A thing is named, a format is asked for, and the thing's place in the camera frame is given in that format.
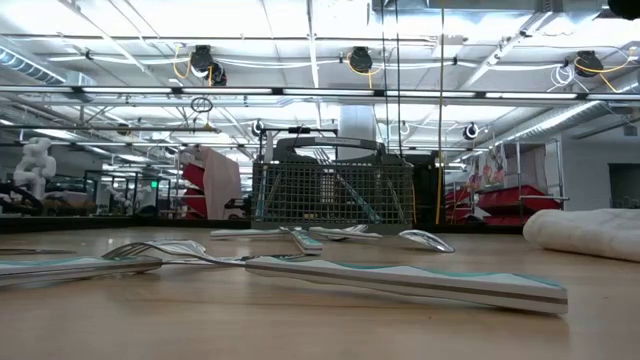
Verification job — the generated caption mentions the silver ceiling duct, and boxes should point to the silver ceiling duct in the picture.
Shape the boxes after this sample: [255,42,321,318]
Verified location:
[499,99,640,147]

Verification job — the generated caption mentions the red storage bins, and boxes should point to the red storage bins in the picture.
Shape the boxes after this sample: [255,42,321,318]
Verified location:
[180,162,209,220]
[444,183,564,229]

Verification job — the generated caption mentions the grey mesh silverware basket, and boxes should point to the grey mesh silverware basket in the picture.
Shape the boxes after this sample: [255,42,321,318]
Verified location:
[251,135,415,235]

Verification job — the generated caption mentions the black aluminium table frame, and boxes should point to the black aluminium table frame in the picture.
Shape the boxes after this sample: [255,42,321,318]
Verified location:
[0,215,526,235]

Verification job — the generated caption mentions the black hanging cable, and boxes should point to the black hanging cable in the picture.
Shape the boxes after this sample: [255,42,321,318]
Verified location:
[380,0,390,144]
[394,0,402,146]

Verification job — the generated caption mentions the fork with patterned handle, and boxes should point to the fork with patterned handle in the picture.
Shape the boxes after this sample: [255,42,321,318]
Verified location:
[101,239,570,316]
[314,148,382,224]

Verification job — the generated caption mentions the pink board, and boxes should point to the pink board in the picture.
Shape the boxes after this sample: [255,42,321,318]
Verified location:
[192,145,243,221]

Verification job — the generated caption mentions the white plaid towel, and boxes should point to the white plaid towel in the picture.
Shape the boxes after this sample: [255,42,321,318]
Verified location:
[522,207,640,264]

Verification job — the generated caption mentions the white robot figure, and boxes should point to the white robot figure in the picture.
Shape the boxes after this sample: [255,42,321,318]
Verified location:
[12,137,59,201]

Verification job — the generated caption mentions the metal shelf rack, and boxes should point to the metal shelf rack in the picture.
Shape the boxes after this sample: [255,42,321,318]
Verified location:
[514,138,570,211]

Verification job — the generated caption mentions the white round column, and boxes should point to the white round column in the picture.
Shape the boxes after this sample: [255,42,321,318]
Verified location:
[338,103,377,147]

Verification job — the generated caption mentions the ceiling light strip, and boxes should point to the ceiling light strip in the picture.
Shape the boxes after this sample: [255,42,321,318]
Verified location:
[0,85,640,100]

